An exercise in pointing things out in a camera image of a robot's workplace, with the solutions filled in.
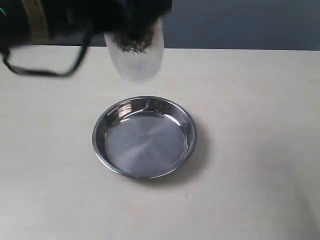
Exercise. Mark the round stainless steel plate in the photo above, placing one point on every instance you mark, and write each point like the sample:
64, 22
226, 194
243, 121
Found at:
144, 137

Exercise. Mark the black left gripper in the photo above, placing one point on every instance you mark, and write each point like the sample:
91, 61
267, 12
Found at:
131, 18

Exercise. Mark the clear plastic shaker bottle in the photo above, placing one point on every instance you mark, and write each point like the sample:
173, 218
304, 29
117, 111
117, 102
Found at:
138, 61

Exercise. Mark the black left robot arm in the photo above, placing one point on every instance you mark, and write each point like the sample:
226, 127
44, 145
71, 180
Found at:
24, 22

